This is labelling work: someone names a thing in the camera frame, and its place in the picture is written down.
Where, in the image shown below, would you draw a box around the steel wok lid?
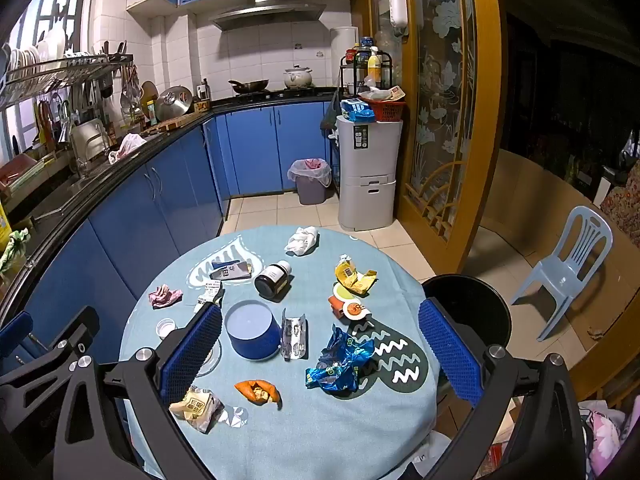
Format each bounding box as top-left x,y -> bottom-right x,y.
155,86 -> 193,122

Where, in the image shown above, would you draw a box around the yellow crumpled wrapper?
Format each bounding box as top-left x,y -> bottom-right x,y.
334,255 -> 378,296

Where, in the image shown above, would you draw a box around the wooden glass door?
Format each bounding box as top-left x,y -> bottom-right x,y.
400,0 -> 502,272

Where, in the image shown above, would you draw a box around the steel dish rack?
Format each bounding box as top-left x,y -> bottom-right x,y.
0,52 -> 135,108

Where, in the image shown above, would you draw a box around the clear plastic lid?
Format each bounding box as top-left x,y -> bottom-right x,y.
192,335 -> 222,378

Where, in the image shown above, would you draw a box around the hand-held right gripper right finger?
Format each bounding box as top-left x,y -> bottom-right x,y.
417,297 -> 587,480

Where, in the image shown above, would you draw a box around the pink floral cloth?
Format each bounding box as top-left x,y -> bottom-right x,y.
579,400 -> 640,480

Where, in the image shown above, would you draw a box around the dark hanging bag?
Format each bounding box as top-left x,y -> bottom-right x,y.
320,90 -> 342,132

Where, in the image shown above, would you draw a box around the silver blister pack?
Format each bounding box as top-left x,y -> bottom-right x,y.
280,310 -> 308,361

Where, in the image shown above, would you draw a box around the blue base cabinets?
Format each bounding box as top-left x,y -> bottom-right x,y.
0,101 -> 337,376

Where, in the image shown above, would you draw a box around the green white cloth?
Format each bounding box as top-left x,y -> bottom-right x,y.
0,229 -> 30,273

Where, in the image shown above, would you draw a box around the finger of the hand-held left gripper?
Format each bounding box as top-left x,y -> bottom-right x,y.
0,306 -> 101,403
0,311 -> 34,357

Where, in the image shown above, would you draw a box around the black trash bin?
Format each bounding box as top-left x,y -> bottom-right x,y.
421,274 -> 512,361

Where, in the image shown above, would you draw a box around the white wall dispenser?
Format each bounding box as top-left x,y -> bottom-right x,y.
389,0 -> 412,36

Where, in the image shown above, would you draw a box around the beige snack wrapper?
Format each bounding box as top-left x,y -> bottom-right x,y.
169,386 -> 224,433

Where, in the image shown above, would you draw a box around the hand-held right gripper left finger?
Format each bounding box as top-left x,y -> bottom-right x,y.
52,302 -> 224,480

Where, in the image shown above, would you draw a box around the orange green snack wrapper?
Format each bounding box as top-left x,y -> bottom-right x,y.
328,282 -> 372,322

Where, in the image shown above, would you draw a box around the black wok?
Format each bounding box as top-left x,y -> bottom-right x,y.
228,78 -> 271,95

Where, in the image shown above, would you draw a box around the grey trash bin with bag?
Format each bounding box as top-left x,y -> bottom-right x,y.
287,158 -> 332,206

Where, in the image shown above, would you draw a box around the tall white pedal bin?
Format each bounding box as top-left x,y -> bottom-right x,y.
336,115 -> 403,232

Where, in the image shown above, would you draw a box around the blue plastic cup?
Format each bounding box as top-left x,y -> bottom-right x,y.
224,300 -> 281,362

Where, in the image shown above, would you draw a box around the brown medicine bottle white cap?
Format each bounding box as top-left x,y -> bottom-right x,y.
254,260 -> 292,301

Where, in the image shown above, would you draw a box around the black gas stove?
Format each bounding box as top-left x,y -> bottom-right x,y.
232,87 -> 316,100

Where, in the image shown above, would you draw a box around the red plastic basket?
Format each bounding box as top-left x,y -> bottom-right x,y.
360,95 -> 407,122

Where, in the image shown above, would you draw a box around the orange crumpled wrapper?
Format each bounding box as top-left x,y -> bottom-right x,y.
235,380 -> 282,406

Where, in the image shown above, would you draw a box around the white crumpled tissue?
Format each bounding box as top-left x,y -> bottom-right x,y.
285,226 -> 320,257

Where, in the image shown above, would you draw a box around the blue packet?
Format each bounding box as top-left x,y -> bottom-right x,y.
341,98 -> 376,122

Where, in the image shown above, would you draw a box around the light blue plastic chair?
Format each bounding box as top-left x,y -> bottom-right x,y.
511,205 -> 614,342

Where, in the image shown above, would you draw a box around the torn blue white carton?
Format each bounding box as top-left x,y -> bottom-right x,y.
210,259 -> 252,281

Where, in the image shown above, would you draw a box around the pink crumpled paper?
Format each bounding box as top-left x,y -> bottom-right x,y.
148,285 -> 185,309

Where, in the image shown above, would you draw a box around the black metal rack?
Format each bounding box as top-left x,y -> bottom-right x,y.
340,50 -> 393,103

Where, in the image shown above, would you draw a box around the pink plastic bag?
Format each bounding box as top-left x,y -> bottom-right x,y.
109,133 -> 147,164

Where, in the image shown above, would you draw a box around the white printed paper slip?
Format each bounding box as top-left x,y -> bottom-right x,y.
195,281 -> 223,311

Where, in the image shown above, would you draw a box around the white cooking pot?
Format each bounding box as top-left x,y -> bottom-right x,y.
283,65 -> 315,89

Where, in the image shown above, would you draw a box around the steel range hood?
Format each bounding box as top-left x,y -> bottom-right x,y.
210,0 -> 327,31

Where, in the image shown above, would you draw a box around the blue foil snack wrapper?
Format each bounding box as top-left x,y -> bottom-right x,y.
306,325 -> 376,393

